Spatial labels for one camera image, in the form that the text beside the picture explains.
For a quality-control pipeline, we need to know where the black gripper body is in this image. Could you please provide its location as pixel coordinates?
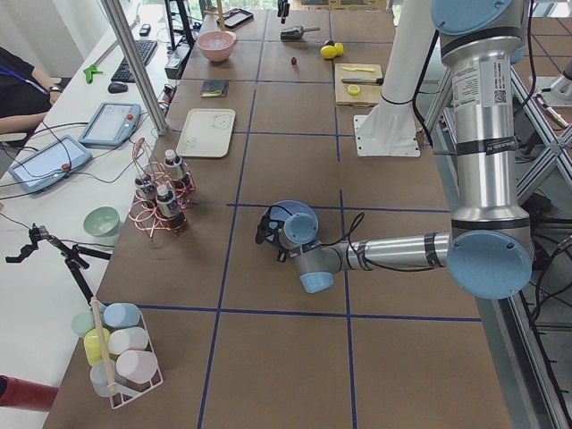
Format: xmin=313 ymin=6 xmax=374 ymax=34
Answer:
xmin=255 ymin=206 xmax=286 ymax=263

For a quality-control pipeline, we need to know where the blue plate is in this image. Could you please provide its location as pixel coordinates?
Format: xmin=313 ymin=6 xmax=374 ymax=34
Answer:
xmin=266 ymin=200 xmax=319 ymax=243

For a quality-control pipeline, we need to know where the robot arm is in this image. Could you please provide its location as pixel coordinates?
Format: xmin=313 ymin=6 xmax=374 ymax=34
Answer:
xmin=256 ymin=1 xmax=534 ymax=299

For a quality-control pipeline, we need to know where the metal scoop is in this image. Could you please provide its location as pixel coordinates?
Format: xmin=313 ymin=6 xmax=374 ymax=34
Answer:
xmin=280 ymin=25 xmax=321 ymax=41

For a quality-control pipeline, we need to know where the dark tray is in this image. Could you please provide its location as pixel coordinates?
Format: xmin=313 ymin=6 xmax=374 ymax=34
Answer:
xmin=223 ymin=8 xmax=254 ymax=30

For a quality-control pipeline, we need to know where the yellow lemon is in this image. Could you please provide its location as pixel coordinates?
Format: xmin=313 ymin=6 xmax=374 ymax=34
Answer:
xmin=334 ymin=43 xmax=344 ymax=56
xmin=320 ymin=45 xmax=338 ymax=60

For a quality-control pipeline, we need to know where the pink bowl with ice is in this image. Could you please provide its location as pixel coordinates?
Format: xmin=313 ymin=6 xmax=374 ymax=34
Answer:
xmin=196 ymin=30 xmax=237 ymax=63

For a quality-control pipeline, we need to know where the dark drink bottle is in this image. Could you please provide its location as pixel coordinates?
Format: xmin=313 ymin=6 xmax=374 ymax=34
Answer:
xmin=156 ymin=185 xmax=186 ymax=229
xmin=164 ymin=149 xmax=186 ymax=189
xmin=135 ymin=174 xmax=157 ymax=207

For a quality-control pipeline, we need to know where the yellow plastic knife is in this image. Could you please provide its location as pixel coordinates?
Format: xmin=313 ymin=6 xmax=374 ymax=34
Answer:
xmin=341 ymin=66 xmax=375 ymax=72

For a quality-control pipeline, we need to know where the grey cloth with sponge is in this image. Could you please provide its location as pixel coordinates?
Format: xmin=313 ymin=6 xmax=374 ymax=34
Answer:
xmin=200 ymin=80 xmax=229 ymax=98

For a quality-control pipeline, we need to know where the lemon half slice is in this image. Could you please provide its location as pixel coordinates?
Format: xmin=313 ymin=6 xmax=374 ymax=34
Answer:
xmin=347 ymin=84 xmax=361 ymax=97

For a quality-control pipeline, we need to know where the cream bear tray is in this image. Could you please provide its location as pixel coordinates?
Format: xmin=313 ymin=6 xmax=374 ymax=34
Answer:
xmin=175 ymin=108 xmax=236 ymax=158

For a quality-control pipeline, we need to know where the metal cylinder tool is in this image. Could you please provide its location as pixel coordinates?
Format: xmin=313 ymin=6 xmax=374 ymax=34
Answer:
xmin=341 ymin=78 xmax=384 ymax=86

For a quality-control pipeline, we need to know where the wooden cutting board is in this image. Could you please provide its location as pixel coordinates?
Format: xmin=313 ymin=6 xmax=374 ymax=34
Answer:
xmin=334 ymin=63 xmax=383 ymax=105

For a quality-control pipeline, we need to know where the black keyboard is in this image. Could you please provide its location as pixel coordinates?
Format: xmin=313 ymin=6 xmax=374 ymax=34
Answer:
xmin=110 ymin=39 xmax=160 ymax=83

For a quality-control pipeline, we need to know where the green bowl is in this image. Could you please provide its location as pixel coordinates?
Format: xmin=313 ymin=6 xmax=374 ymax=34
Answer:
xmin=83 ymin=206 xmax=122 ymax=238

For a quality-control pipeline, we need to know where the blue cup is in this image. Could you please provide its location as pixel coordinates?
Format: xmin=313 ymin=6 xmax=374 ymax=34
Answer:
xmin=104 ymin=303 xmax=140 ymax=329

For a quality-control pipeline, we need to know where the black computer mouse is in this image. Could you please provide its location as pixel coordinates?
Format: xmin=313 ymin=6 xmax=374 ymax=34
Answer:
xmin=107 ymin=81 xmax=129 ymax=94

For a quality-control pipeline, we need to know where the pink cup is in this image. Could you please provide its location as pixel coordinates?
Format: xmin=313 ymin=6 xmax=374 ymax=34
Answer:
xmin=115 ymin=349 xmax=158 ymax=384

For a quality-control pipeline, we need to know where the blue teach pendant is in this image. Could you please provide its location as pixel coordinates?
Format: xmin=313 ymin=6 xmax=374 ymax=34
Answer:
xmin=79 ymin=102 xmax=141 ymax=147
xmin=9 ymin=135 xmax=92 ymax=193

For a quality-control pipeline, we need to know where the black tripod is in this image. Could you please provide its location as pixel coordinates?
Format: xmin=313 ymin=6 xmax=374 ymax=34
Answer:
xmin=4 ymin=224 xmax=113 ymax=309

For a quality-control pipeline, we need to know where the green clamp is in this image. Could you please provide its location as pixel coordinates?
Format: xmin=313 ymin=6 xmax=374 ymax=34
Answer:
xmin=83 ymin=64 xmax=103 ymax=84

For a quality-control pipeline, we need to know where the yellow cup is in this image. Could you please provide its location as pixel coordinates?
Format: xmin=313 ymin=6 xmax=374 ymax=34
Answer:
xmin=83 ymin=328 xmax=103 ymax=366

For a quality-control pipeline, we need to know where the person in black shirt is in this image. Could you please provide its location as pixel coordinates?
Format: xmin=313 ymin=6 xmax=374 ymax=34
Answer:
xmin=1 ymin=47 xmax=62 ymax=147

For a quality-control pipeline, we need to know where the red bottle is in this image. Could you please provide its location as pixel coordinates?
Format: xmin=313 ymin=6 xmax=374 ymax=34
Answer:
xmin=1 ymin=375 xmax=58 ymax=412

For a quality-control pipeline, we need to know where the copper wire bottle rack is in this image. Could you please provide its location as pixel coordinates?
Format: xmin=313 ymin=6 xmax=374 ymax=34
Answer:
xmin=128 ymin=138 xmax=196 ymax=237

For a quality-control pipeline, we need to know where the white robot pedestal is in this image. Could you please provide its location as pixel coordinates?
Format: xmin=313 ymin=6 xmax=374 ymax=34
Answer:
xmin=355 ymin=0 xmax=436 ymax=157

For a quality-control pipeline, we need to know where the aluminium frame post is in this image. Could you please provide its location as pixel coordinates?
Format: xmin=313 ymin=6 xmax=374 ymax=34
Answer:
xmin=101 ymin=0 xmax=168 ymax=136

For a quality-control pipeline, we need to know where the white wire cup rack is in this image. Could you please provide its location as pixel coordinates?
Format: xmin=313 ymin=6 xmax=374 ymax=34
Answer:
xmin=83 ymin=297 xmax=164 ymax=409

